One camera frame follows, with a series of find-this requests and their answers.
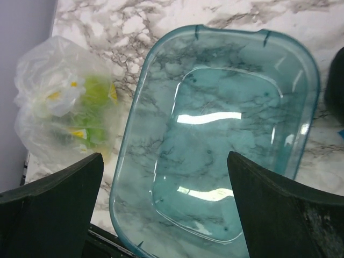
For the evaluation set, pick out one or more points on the teal transparent plastic tray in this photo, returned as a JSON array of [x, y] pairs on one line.
[[202, 93]]

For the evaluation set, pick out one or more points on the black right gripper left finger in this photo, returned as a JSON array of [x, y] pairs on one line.
[[50, 217]]

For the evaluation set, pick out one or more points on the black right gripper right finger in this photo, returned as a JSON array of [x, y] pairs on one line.
[[281, 217]]

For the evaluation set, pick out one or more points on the clear plastic bag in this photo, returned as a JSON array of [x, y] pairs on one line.
[[68, 105]]

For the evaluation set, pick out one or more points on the black plastic toolbox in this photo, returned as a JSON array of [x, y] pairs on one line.
[[334, 89]]

